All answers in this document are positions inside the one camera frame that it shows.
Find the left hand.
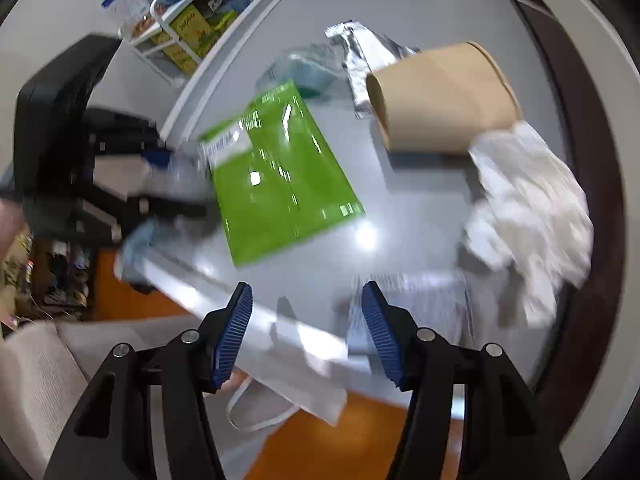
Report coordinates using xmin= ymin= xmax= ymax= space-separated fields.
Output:
xmin=0 ymin=200 xmax=25 ymax=260

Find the green plastic mailer bag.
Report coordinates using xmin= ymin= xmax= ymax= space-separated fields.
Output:
xmin=198 ymin=81 xmax=364 ymax=266

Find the white receipt paper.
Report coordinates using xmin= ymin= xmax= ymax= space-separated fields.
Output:
xmin=346 ymin=272 xmax=474 ymax=354

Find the white wire storage rack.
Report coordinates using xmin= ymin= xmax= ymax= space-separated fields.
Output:
xmin=118 ymin=0 xmax=256 ymax=87

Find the clear zip plastic bag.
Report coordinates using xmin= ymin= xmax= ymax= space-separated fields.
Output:
xmin=255 ymin=44 xmax=345 ymax=99

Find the white paper shopping bag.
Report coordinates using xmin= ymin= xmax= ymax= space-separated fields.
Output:
xmin=224 ymin=303 xmax=352 ymax=434

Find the white tissue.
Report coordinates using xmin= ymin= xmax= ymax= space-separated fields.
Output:
xmin=463 ymin=122 xmax=593 ymax=328

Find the clear plastic wrap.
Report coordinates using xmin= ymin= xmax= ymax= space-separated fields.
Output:
xmin=114 ymin=151 xmax=220 ymax=294

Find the brown paper cup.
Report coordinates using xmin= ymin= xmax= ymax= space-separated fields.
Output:
xmin=366 ymin=41 xmax=523 ymax=155

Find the silver foil wrapper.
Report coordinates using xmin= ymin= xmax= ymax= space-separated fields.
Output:
xmin=324 ymin=21 xmax=420 ymax=119

